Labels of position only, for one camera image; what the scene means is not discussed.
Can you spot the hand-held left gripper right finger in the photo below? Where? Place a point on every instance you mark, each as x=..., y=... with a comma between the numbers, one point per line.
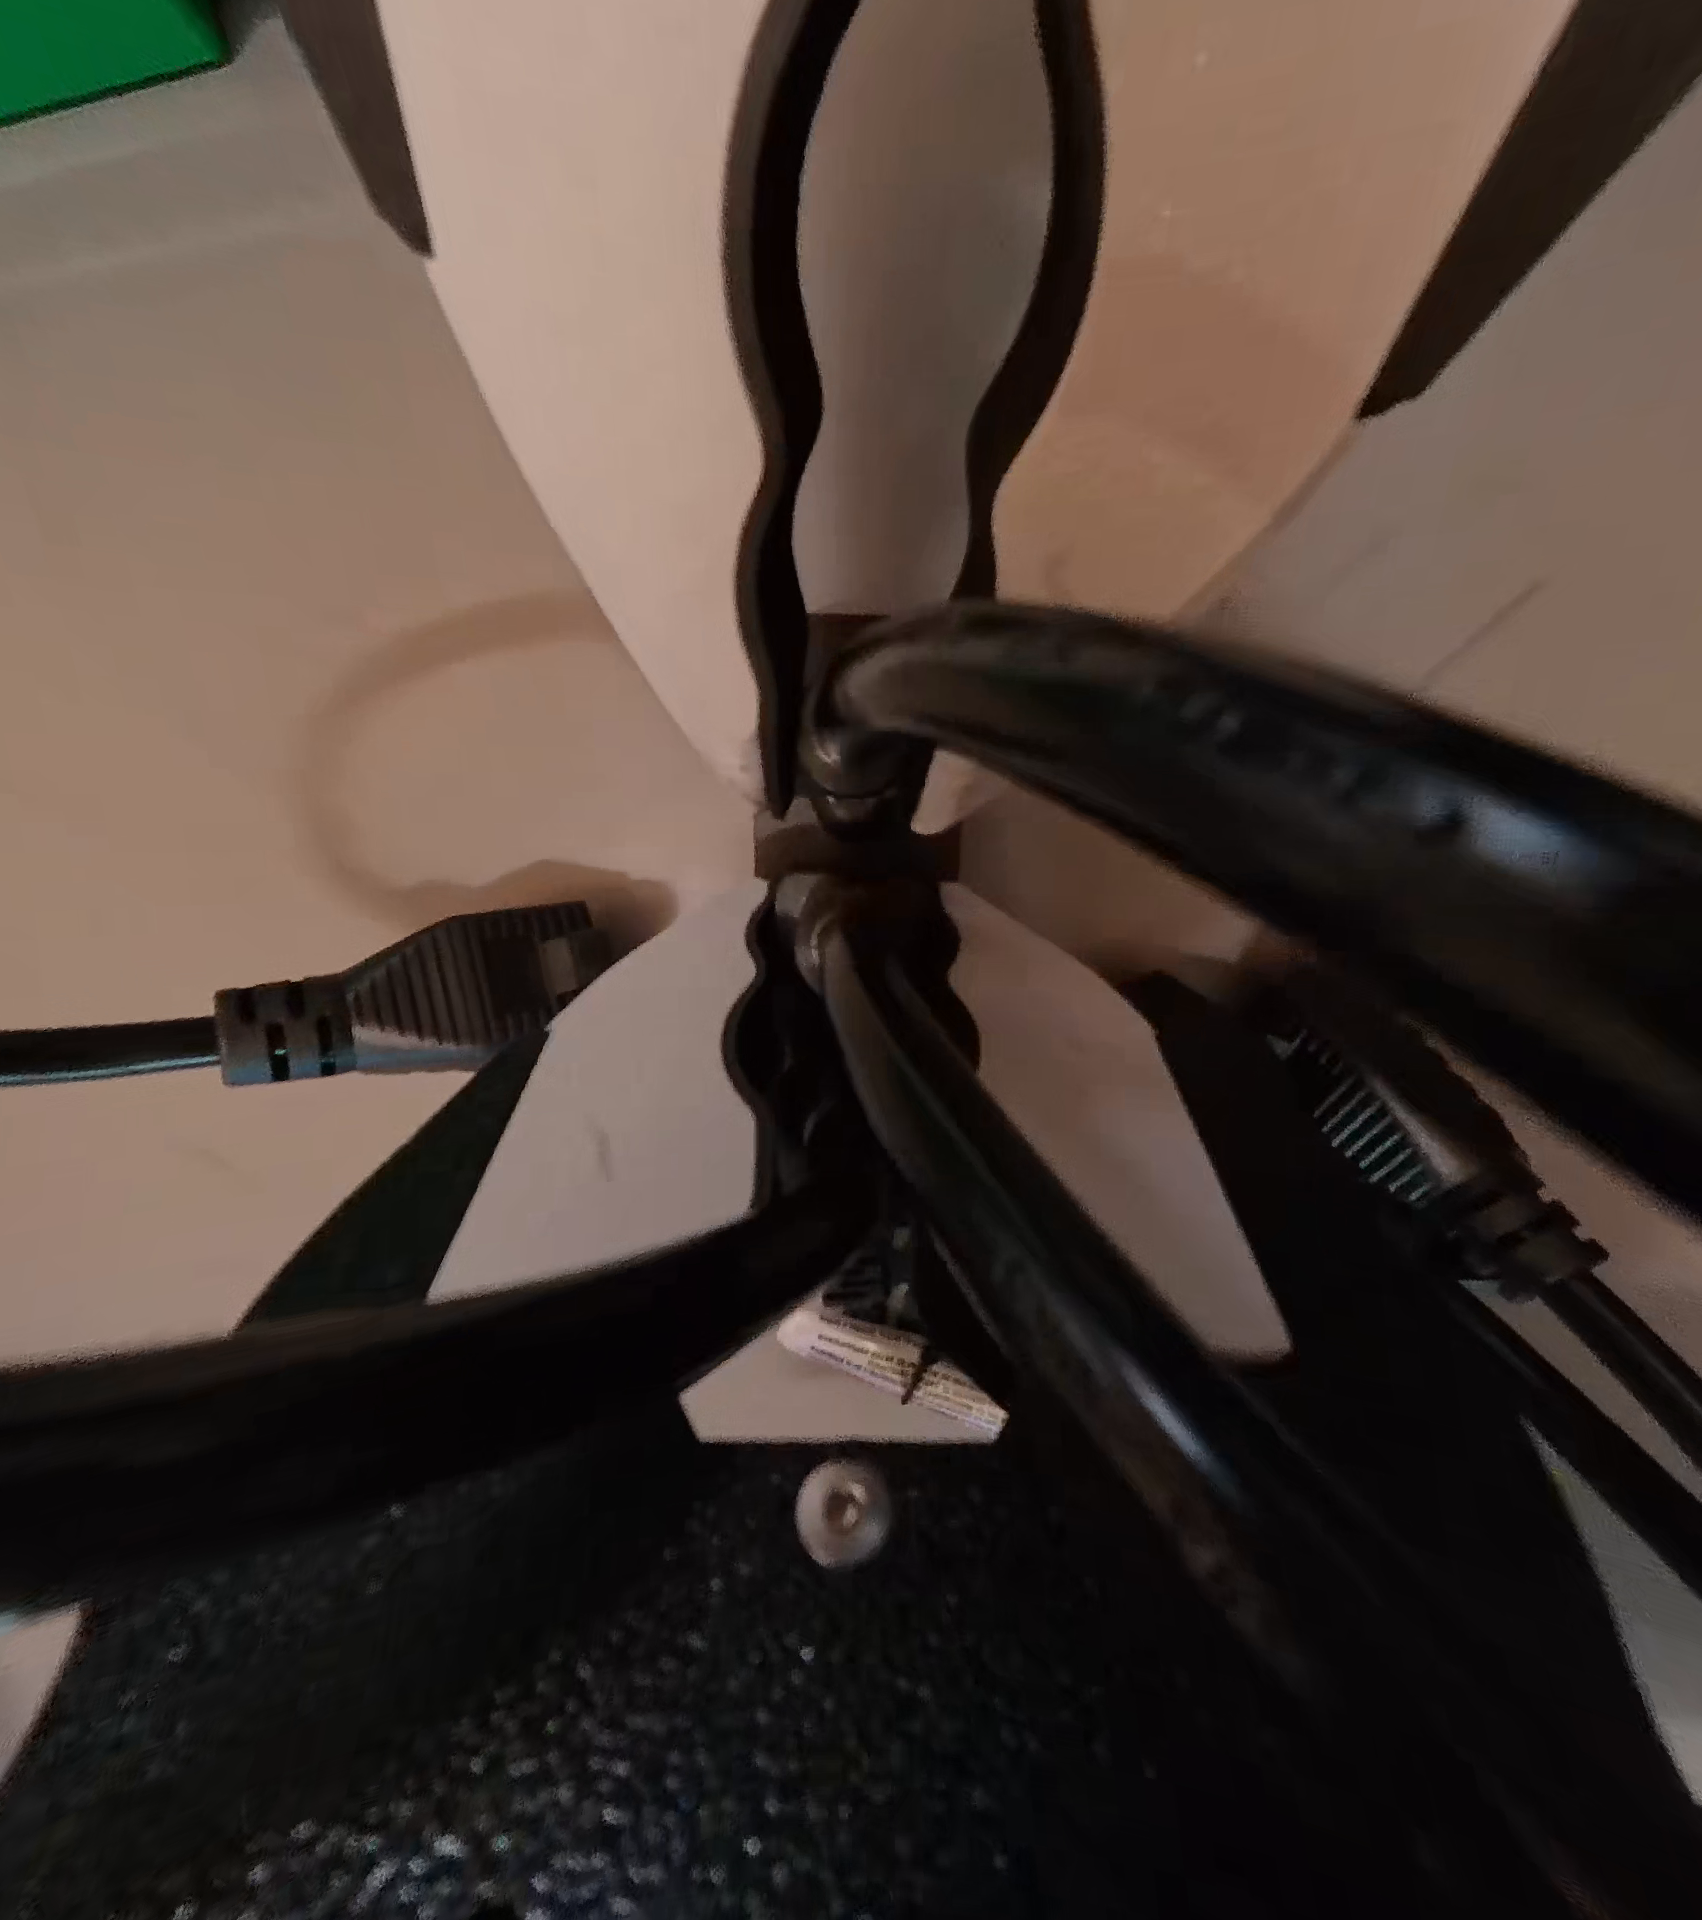
x=1166, y=1201

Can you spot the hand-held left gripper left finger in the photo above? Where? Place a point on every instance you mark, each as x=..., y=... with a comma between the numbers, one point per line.
x=611, y=1111

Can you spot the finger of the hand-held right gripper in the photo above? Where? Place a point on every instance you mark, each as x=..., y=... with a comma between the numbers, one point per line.
x=581, y=300
x=1241, y=224

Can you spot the green plastic bin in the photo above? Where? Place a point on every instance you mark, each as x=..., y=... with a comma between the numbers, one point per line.
x=26, y=61

